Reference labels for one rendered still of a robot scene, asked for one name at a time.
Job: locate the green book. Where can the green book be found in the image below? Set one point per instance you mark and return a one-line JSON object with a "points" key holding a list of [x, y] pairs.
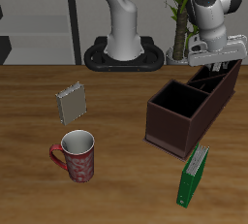
{"points": [[190, 179]]}

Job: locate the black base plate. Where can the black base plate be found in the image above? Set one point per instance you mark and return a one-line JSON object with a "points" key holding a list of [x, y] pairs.
{"points": [[97, 60]]}

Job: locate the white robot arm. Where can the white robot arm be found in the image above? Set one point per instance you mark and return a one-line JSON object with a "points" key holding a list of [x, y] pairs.
{"points": [[124, 24]]}

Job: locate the grey shelf unit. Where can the grey shelf unit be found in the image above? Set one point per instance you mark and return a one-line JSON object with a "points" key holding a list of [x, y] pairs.
{"points": [[35, 21]]}

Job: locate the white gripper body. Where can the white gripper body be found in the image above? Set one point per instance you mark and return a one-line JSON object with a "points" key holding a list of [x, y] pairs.
{"points": [[226, 52]]}

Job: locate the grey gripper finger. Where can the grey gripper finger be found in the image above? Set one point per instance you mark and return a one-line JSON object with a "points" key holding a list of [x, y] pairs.
{"points": [[225, 65], [216, 66]]}

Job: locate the grey book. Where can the grey book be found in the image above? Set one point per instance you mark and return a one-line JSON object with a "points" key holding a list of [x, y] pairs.
{"points": [[72, 104]]}

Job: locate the red patterned mug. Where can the red patterned mug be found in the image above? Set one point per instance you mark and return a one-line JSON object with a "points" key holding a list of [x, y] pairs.
{"points": [[79, 161]]}

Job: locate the green pot plant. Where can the green pot plant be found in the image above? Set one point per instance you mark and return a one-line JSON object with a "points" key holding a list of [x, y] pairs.
{"points": [[180, 24]]}

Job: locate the dark brown desk caddy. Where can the dark brown desk caddy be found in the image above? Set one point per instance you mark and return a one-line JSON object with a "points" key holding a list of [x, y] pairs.
{"points": [[180, 124]]}

